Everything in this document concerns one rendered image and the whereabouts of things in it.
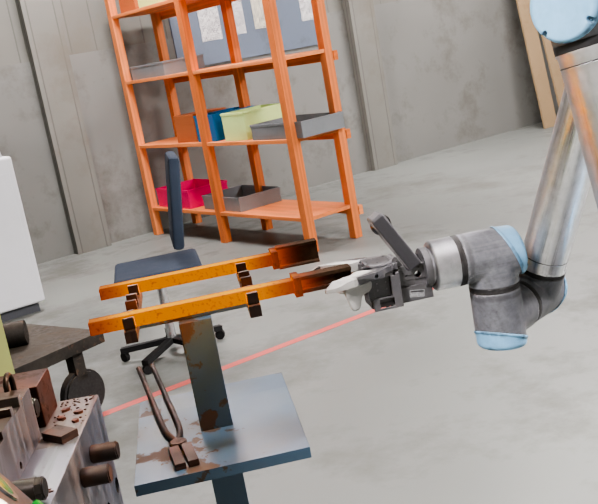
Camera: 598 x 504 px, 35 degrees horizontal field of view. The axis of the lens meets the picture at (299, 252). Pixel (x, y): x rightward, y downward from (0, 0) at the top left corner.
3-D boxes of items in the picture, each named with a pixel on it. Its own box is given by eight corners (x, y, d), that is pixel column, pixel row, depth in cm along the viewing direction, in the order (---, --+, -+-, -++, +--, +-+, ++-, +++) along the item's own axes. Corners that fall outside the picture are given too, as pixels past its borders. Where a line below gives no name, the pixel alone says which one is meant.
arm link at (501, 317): (544, 336, 173) (535, 271, 170) (513, 359, 165) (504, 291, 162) (498, 333, 179) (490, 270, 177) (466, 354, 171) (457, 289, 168)
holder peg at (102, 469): (114, 477, 132) (110, 459, 131) (111, 486, 129) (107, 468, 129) (85, 482, 132) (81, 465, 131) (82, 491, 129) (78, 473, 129)
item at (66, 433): (42, 440, 134) (40, 432, 134) (59, 431, 136) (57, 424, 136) (62, 444, 131) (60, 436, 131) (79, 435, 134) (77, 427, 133)
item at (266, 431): (283, 380, 199) (281, 371, 199) (311, 457, 161) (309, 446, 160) (141, 411, 196) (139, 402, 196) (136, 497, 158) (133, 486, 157)
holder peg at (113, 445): (121, 454, 140) (117, 437, 139) (119, 462, 137) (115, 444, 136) (94, 459, 139) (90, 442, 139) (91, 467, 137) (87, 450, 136)
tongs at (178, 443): (136, 371, 217) (135, 366, 216) (154, 366, 218) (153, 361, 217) (176, 471, 160) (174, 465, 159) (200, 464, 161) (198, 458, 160)
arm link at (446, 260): (458, 241, 161) (441, 231, 171) (430, 247, 161) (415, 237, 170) (465, 291, 163) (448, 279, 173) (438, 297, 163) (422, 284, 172)
